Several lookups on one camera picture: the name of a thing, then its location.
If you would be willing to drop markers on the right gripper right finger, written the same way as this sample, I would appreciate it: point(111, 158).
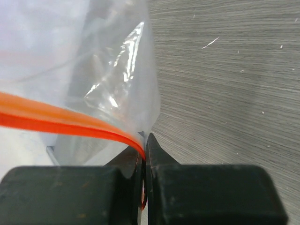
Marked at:
point(157, 159)

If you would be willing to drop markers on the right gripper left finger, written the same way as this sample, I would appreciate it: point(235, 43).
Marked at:
point(126, 162)

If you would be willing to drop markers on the clear orange zip top bag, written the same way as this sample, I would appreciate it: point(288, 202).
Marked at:
point(78, 82)

